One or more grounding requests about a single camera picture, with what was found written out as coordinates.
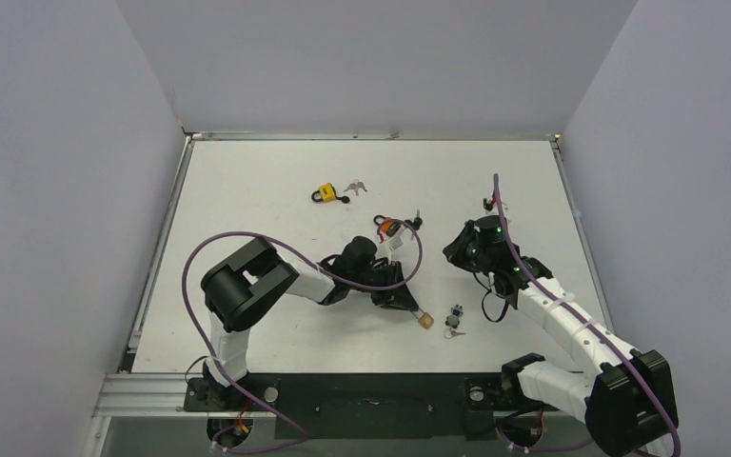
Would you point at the silver key with rings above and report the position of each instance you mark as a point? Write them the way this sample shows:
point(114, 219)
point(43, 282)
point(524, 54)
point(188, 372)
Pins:
point(450, 333)

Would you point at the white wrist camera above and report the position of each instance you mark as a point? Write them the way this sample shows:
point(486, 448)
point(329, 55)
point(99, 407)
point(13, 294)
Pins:
point(388, 246)
point(494, 206)

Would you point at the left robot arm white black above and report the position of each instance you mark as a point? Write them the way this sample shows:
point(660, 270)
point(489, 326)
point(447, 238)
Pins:
point(244, 287)

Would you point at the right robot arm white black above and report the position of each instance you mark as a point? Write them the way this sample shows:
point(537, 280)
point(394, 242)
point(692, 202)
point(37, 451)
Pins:
point(624, 397)

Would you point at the brass long-shackle padlock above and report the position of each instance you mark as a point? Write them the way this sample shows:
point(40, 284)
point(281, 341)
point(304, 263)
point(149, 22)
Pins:
point(424, 319)

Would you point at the orange Opel padlock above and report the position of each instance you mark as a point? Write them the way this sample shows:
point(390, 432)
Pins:
point(386, 227)

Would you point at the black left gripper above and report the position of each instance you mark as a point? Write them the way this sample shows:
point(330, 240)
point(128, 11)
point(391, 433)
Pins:
point(398, 297)

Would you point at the silver key bunch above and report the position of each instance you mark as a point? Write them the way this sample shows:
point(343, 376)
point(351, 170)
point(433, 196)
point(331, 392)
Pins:
point(356, 187)

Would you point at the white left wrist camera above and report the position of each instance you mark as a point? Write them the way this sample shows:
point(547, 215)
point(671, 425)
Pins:
point(388, 246)

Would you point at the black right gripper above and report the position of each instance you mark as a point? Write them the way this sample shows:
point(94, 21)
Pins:
point(460, 246)

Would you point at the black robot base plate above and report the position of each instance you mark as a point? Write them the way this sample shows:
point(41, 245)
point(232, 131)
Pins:
point(390, 405)

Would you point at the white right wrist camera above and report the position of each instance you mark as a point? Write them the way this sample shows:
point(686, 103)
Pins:
point(494, 206)

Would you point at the yellow Opel padlock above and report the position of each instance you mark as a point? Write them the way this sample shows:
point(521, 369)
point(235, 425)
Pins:
point(326, 193)

